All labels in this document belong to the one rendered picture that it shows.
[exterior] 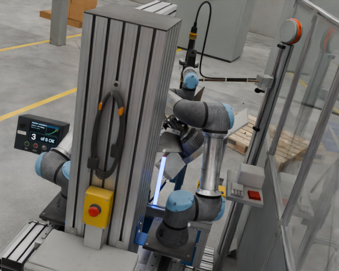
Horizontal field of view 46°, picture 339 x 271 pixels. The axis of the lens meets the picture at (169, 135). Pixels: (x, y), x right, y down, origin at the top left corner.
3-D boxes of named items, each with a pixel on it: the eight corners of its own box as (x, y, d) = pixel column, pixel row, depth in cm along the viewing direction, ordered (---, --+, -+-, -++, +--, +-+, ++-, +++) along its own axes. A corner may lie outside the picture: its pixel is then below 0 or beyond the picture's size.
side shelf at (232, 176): (259, 180, 292) (260, 177, 290) (262, 208, 259) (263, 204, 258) (226, 172, 293) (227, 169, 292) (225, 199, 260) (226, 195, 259)
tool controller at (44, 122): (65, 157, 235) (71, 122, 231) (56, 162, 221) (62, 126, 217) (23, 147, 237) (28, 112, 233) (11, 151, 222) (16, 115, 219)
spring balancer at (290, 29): (283, 40, 269) (275, 40, 266) (290, 16, 262) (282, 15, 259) (299, 47, 257) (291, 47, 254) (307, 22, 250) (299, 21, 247)
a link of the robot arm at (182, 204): (160, 211, 185) (165, 187, 179) (187, 211, 189) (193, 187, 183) (166, 228, 175) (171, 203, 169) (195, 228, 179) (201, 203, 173)
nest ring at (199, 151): (181, 152, 285) (178, 148, 284) (212, 132, 275) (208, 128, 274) (176, 171, 260) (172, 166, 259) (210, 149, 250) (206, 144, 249)
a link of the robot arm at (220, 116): (185, 216, 187) (196, 100, 181) (214, 215, 192) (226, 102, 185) (194, 225, 176) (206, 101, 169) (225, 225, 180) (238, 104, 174)
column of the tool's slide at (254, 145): (222, 249, 343) (286, 42, 266) (227, 256, 336) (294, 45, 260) (216, 250, 340) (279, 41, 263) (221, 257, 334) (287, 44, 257)
